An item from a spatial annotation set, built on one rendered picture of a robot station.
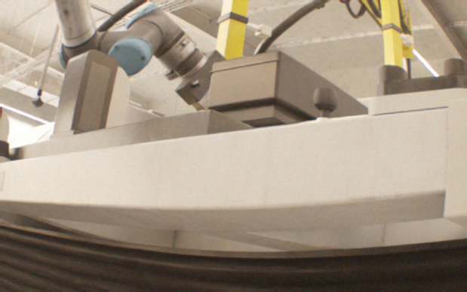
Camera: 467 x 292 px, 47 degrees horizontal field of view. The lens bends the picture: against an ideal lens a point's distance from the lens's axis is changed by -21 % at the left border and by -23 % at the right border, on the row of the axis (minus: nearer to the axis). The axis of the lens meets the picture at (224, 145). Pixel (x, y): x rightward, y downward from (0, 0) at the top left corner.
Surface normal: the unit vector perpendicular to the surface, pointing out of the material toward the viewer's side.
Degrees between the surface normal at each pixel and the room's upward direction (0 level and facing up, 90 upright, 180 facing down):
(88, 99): 90
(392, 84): 90
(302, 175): 90
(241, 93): 90
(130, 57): 139
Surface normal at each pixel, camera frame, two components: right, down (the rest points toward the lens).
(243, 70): -0.67, -0.26
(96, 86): 0.73, -0.07
